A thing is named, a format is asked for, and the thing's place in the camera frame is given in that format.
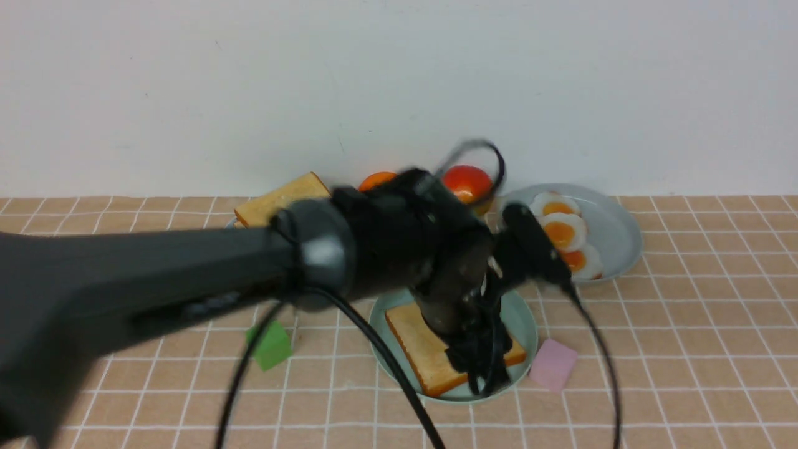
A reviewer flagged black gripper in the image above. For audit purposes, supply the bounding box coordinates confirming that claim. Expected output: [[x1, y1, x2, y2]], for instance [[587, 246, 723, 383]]
[[330, 168, 510, 396]]

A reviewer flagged toast slice bottom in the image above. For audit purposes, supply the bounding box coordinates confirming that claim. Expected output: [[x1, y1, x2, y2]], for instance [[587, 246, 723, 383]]
[[385, 301, 528, 398]]

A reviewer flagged toast slice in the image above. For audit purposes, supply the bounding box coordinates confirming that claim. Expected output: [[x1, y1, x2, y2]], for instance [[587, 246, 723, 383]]
[[385, 301, 528, 398], [234, 171, 330, 228]]

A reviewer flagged fried egg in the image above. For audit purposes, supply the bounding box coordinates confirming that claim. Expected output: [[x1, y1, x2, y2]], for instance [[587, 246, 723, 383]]
[[539, 213, 588, 253], [529, 191, 582, 217], [560, 243, 604, 281]]

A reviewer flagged toast slice top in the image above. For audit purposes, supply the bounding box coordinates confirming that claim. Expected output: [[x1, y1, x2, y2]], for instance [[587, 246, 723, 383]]
[[234, 171, 330, 228]]

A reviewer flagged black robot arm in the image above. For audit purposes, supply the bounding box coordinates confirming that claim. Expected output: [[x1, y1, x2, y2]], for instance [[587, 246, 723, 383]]
[[1, 170, 495, 448]]

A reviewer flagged green centre plate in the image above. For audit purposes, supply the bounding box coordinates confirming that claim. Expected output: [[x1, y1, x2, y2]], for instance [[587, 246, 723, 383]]
[[368, 288, 539, 404]]

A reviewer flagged pink foam cube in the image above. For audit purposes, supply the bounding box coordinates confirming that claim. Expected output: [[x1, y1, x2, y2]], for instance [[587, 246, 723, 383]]
[[528, 339, 578, 393]]

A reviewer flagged fried egg front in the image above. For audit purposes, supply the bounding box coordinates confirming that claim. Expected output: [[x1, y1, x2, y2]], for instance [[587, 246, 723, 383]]
[[560, 243, 604, 281]]

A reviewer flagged red yellow apple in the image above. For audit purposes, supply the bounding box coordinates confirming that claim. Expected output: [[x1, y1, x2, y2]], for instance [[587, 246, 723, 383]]
[[442, 165, 493, 205]]

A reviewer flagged grey plate with eggs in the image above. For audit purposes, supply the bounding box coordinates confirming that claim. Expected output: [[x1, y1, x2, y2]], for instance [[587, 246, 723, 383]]
[[499, 183, 643, 284]]

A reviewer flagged orange fruit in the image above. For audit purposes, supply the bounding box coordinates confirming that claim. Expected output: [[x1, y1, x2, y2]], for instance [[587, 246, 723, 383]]
[[357, 171, 397, 191]]

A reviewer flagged green foam cube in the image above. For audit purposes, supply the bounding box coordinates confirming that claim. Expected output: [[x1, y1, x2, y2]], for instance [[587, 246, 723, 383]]
[[246, 321, 292, 372]]

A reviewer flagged blue plate with bread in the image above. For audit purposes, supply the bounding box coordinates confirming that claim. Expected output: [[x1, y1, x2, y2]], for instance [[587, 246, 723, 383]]
[[225, 217, 244, 228]]

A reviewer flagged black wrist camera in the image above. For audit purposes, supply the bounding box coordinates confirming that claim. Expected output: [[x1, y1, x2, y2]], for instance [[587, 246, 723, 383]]
[[493, 203, 575, 294]]

